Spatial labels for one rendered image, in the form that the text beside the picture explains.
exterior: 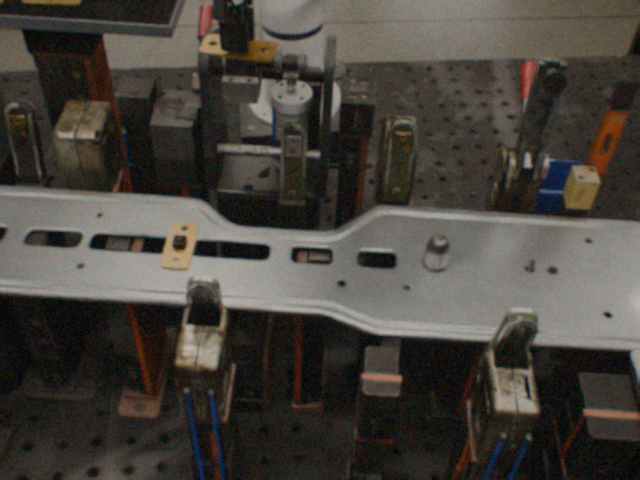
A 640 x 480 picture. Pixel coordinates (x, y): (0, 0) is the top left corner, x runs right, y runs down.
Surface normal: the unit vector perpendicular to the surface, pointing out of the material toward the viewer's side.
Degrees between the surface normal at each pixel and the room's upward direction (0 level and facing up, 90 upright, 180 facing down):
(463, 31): 0
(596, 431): 0
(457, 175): 0
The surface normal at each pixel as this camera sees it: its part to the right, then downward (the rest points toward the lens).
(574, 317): 0.04, -0.69
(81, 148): -0.06, 0.73
